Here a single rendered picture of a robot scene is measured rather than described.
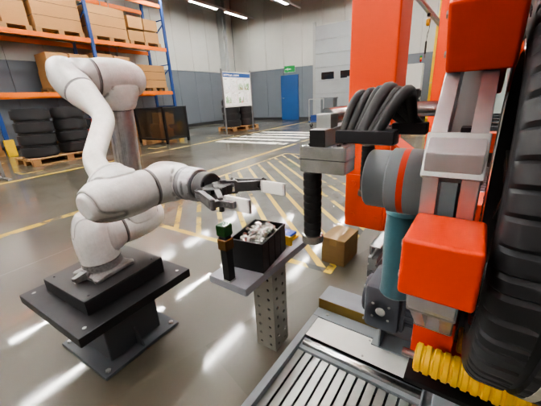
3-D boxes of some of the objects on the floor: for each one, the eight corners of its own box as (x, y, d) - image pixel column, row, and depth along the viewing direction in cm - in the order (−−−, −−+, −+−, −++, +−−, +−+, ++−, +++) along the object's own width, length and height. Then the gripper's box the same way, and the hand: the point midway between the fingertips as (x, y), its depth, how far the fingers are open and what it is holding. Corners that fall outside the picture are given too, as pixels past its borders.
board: (233, 136, 919) (226, 67, 855) (220, 135, 945) (213, 69, 881) (259, 130, 1038) (256, 70, 973) (248, 130, 1064) (244, 71, 999)
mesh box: (167, 144, 810) (161, 107, 778) (138, 142, 877) (132, 108, 844) (191, 139, 879) (186, 105, 847) (163, 138, 946) (158, 106, 913)
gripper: (233, 187, 88) (297, 197, 76) (163, 214, 69) (233, 234, 57) (231, 162, 85) (296, 168, 73) (158, 183, 66) (229, 197, 54)
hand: (264, 196), depth 66 cm, fingers open, 12 cm apart
